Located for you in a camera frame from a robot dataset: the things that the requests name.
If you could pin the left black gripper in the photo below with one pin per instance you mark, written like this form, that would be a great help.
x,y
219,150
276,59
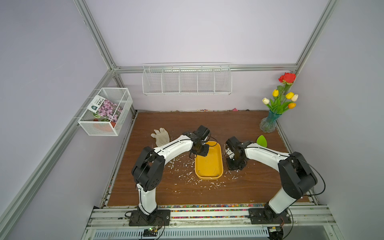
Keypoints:
x,y
204,153

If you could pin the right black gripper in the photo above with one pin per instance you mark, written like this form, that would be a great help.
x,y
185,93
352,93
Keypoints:
x,y
230,166

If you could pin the yellow plastic storage box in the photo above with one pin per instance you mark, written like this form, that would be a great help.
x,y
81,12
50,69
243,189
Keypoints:
x,y
210,167

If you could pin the green trowel yellow handle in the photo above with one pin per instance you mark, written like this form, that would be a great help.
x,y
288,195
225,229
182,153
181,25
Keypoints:
x,y
261,141

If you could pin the white cotton work glove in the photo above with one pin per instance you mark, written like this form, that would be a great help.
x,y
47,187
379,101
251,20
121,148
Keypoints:
x,y
161,136

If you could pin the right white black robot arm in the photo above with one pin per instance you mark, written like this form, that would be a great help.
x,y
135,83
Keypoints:
x,y
296,175

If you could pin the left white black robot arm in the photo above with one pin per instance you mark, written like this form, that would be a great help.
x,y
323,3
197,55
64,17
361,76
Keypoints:
x,y
149,167

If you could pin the glass vase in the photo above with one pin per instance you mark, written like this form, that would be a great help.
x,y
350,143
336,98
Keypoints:
x,y
269,124

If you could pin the artificial tulip rose bouquet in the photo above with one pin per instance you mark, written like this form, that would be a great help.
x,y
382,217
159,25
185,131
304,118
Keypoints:
x,y
282,98

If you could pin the right small circuit board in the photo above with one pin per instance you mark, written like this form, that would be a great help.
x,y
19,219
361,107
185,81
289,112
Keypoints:
x,y
276,233

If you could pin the pink potted flowers with label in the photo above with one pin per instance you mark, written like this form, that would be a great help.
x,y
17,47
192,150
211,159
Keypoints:
x,y
105,110

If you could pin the small green circuit board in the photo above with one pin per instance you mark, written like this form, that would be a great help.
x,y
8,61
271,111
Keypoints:
x,y
149,233

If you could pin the long white wire shelf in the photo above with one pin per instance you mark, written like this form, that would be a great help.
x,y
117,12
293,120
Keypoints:
x,y
187,79

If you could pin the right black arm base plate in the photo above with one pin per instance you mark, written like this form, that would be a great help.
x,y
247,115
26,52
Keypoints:
x,y
259,216

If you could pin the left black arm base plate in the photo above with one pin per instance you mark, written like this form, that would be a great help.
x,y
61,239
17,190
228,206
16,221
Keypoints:
x,y
157,218

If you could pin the small white wire basket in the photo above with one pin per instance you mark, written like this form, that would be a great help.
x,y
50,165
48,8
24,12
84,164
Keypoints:
x,y
92,127

